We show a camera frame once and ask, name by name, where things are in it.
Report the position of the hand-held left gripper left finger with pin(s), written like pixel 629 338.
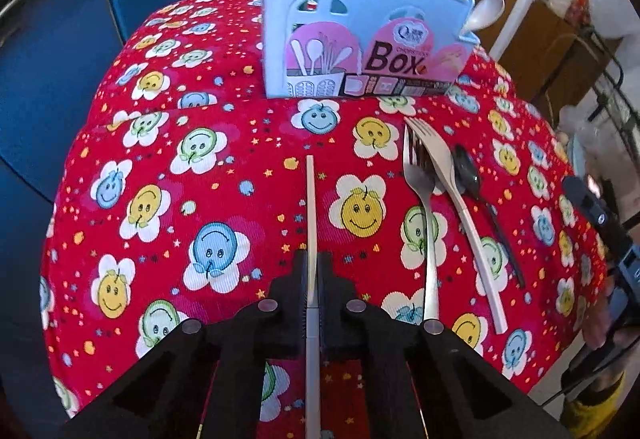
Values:
pixel 299 299

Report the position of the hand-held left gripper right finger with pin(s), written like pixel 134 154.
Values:
pixel 326 299

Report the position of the person's right hand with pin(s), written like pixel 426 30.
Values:
pixel 597 324

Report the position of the steel fork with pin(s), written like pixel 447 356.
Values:
pixel 425 229

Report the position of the black spoon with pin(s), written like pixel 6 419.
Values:
pixel 467 171

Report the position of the red smiley flower tablecloth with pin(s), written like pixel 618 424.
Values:
pixel 200 169

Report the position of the wooden shelf unit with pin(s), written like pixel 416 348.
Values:
pixel 565 51

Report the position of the yellow cloth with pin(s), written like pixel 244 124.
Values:
pixel 595 401

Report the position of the white plastic bag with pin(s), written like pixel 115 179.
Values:
pixel 620 4

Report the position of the white spoon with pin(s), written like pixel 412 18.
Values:
pixel 487 9

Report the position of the blue base cabinet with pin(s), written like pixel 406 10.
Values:
pixel 50 94

